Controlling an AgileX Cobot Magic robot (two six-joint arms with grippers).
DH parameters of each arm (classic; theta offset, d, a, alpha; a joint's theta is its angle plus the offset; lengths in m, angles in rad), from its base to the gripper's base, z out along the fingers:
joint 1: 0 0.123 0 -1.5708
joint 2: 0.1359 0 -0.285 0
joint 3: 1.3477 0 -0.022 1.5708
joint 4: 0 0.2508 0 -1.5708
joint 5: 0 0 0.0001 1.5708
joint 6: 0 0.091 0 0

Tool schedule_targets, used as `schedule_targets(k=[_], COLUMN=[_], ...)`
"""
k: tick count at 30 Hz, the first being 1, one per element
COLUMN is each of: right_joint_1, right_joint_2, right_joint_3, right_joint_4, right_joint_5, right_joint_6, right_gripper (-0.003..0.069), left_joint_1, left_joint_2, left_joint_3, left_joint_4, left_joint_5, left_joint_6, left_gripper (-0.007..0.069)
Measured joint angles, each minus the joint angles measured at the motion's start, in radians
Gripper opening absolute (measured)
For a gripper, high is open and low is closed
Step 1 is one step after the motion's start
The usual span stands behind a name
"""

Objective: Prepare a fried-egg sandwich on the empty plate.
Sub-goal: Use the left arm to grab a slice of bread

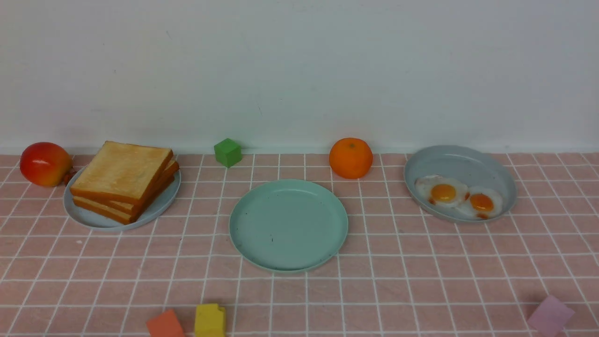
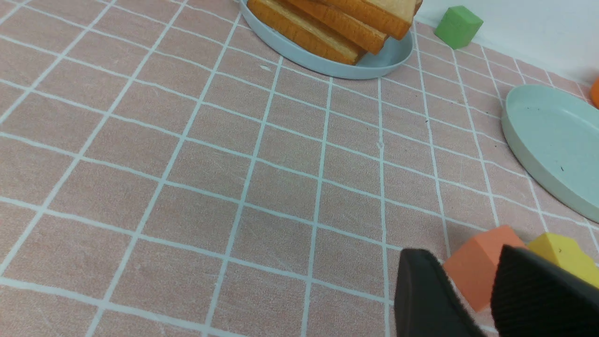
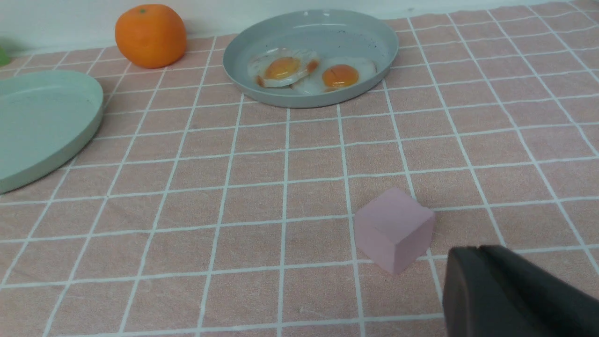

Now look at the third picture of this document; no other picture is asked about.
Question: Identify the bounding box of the fried egg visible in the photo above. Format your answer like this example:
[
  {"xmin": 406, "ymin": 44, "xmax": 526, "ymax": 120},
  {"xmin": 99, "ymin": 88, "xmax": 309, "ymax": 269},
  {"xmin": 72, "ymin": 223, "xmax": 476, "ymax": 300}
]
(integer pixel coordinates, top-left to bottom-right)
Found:
[
  {"xmin": 290, "ymin": 56, "xmax": 377, "ymax": 95},
  {"xmin": 247, "ymin": 48, "xmax": 321, "ymax": 88}
]

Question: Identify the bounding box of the mint green centre plate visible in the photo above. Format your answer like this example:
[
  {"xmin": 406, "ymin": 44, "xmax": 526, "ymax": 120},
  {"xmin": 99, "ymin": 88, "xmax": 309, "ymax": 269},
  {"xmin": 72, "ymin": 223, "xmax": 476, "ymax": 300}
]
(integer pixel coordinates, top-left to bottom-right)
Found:
[{"xmin": 0, "ymin": 70, "xmax": 103, "ymax": 193}]

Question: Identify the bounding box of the orange fruit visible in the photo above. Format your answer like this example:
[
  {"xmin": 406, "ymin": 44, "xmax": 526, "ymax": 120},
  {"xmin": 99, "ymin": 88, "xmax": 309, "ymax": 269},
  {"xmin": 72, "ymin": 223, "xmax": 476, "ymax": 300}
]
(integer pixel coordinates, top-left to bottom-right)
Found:
[{"xmin": 114, "ymin": 4, "xmax": 188, "ymax": 69}]

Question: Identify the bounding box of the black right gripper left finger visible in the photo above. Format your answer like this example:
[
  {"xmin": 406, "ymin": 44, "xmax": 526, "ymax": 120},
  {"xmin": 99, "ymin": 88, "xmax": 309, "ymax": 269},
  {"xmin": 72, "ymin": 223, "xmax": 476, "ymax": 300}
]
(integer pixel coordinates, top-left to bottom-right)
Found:
[{"xmin": 442, "ymin": 247, "xmax": 539, "ymax": 337}]

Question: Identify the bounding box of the pink checkered tablecloth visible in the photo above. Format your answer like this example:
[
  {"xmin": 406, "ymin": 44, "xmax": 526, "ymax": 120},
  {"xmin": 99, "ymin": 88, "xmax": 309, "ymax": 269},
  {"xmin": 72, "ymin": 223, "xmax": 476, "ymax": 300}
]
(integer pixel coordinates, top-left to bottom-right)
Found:
[{"xmin": 1, "ymin": 0, "xmax": 599, "ymax": 337}]

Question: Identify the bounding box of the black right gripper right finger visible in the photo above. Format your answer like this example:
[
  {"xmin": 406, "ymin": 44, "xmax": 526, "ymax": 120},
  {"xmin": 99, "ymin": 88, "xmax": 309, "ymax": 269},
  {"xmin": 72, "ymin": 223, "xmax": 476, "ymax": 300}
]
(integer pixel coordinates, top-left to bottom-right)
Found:
[{"xmin": 480, "ymin": 245, "xmax": 599, "ymax": 337}]

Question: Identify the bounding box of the green cube block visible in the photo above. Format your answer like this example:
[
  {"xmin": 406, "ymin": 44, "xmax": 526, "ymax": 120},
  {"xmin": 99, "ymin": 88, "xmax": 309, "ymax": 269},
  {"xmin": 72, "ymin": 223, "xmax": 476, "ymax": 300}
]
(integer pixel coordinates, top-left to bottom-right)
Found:
[{"xmin": 0, "ymin": 47, "xmax": 11, "ymax": 67}]

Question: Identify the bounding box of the grey-blue egg plate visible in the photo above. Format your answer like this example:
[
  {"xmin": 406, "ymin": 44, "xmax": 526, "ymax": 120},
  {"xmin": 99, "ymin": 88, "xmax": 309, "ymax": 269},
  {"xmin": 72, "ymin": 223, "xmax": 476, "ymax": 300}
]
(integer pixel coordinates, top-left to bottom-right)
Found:
[{"xmin": 223, "ymin": 9, "xmax": 399, "ymax": 109}]

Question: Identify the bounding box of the pink cube block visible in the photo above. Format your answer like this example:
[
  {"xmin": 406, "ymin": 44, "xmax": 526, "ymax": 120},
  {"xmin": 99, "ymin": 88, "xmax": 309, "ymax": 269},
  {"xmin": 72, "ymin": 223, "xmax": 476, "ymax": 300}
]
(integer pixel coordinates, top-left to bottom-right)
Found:
[{"xmin": 354, "ymin": 187, "xmax": 436, "ymax": 275}]

